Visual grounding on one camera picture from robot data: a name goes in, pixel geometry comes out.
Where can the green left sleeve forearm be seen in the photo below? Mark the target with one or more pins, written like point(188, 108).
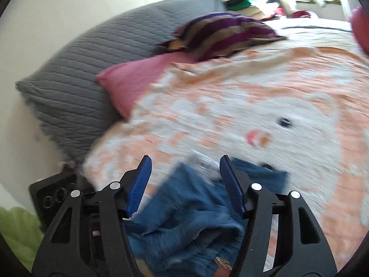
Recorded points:
point(21, 231)

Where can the red rolled quilt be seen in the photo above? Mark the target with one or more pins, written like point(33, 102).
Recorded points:
point(360, 26)

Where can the purple striped pillow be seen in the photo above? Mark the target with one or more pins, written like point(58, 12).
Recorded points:
point(220, 34)

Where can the grey quilted headboard cushion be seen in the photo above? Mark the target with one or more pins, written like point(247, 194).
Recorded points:
point(63, 94)

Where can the orange bear blanket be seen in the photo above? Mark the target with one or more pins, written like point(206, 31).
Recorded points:
point(293, 114)

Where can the pink pillow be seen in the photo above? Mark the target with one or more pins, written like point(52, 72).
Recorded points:
point(126, 82)

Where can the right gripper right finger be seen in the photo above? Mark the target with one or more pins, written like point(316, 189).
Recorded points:
point(233, 187)

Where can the pile of clothes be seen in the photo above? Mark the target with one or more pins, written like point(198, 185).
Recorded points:
point(265, 10)

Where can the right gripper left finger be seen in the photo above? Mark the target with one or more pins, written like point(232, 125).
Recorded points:
point(138, 178)

